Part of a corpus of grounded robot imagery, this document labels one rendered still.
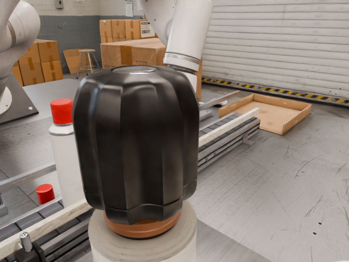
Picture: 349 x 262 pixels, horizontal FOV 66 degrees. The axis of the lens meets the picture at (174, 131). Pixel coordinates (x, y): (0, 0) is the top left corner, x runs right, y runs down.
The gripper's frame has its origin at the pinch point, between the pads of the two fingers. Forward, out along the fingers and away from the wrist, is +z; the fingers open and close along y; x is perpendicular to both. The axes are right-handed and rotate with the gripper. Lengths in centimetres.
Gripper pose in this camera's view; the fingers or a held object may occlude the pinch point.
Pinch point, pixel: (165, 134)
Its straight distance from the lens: 65.2
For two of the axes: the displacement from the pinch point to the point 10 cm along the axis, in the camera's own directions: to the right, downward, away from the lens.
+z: -2.3, 9.6, 1.3
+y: 7.5, 2.6, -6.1
